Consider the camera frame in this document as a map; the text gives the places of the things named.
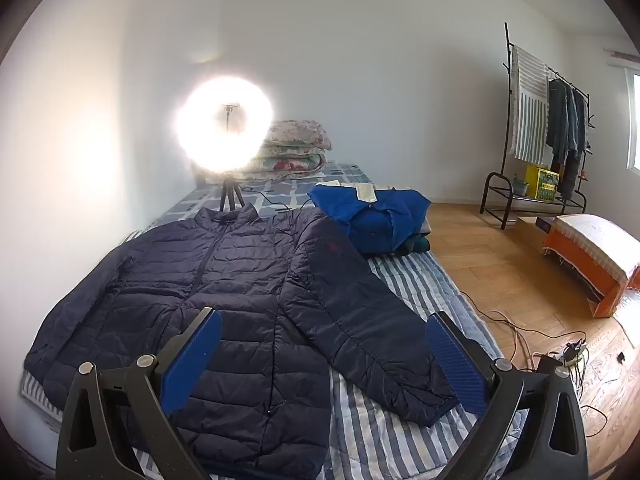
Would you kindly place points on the grey-blue hanging shirt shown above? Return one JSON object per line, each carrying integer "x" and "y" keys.
{"x": 556, "y": 120}

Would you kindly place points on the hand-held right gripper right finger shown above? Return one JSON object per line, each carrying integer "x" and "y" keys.
{"x": 455, "y": 365}

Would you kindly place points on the small plant pot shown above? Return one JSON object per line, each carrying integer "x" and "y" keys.
{"x": 521, "y": 186}

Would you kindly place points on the striped towel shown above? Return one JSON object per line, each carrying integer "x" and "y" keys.
{"x": 530, "y": 110}

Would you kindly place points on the flat cardboard box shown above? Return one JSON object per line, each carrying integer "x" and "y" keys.
{"x": 527, "y": 232}

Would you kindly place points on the cream cloth cover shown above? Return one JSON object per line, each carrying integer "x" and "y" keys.
{"x": 595, "y": 240}

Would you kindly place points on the black tripod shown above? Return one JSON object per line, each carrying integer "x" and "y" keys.
{"x": 229, "y": 192}

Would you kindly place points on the black metal clothes rack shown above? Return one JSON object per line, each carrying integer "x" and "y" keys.
{"x": 484, "y": 195}

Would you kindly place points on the power strip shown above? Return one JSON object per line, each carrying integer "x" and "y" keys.
{"x": 574, "y": 352}

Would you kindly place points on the folded floral quilt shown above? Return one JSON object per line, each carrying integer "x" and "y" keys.
{"x": 295, "y": 145}

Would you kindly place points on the dark hanging garment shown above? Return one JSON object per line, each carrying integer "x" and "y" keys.
{"x": 575, "y": 150}

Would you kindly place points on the blue striped blanket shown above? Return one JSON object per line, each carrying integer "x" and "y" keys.
{"x": 400, "y": 280}

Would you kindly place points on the yellow box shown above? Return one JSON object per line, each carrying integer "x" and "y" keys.
{"x": 540, "y": 182}

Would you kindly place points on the navy puffer jacket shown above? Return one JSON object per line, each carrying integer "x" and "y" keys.
{"x": 250, "y": 285}

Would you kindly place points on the folded green garment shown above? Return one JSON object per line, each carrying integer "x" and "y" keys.
{"x": 417, "y": 246}

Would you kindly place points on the folded blue jacket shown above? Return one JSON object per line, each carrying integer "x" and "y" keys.
{"x": 380, "y": 220}

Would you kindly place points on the blue checked bed sheet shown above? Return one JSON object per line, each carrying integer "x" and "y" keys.
{"x": 285, "y": 191}

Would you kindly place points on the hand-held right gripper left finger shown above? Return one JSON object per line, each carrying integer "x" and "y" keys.
{"x": 192, "y": 362}

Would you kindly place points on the window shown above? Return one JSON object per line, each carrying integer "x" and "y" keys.
{"x": 635, "y": 120}

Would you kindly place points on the orange stool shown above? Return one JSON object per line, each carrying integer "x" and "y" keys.
{"x": 607, "y": 300}

